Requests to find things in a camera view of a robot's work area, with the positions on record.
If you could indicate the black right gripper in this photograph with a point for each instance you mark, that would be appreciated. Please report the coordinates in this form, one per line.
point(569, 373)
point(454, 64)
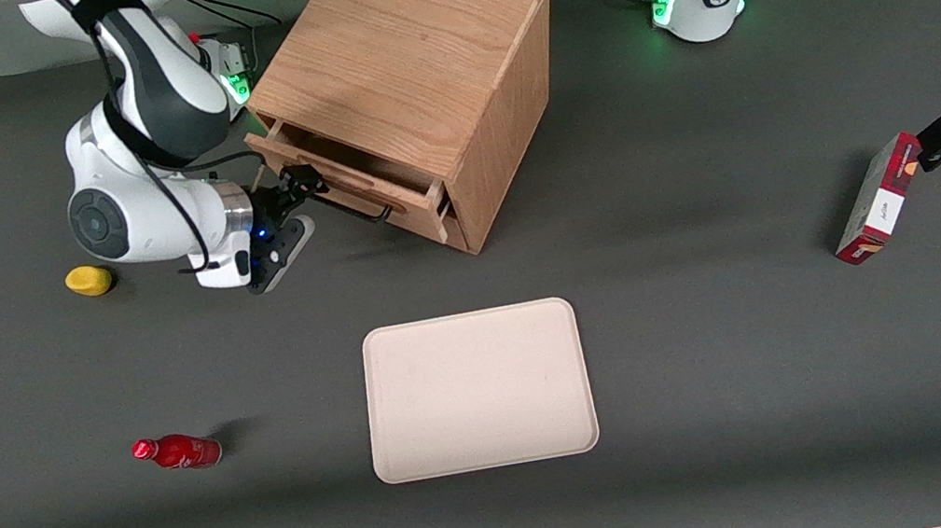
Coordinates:
point(269, 209)

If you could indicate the wooden drawer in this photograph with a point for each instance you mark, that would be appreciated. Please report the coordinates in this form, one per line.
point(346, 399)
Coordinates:
point(414, 202)

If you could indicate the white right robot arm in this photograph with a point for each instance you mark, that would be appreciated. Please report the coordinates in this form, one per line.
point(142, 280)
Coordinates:
point(143, 221)

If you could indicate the red and white box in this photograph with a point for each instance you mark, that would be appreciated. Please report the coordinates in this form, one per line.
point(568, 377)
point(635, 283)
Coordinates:
point(881, 204)

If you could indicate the wooden oak cabinet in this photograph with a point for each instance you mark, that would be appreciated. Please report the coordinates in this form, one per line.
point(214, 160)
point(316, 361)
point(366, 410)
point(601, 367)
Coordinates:
point(408, 47)

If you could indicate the yellow lemon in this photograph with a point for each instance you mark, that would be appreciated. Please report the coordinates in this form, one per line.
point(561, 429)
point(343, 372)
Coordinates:
point(89, 280)

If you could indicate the beige rectangular tray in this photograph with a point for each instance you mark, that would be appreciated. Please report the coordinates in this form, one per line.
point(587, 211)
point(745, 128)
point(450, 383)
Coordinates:
point(476, 390)

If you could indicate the red bottle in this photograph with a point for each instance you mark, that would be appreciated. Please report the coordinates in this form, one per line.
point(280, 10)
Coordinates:
point(184, 452)

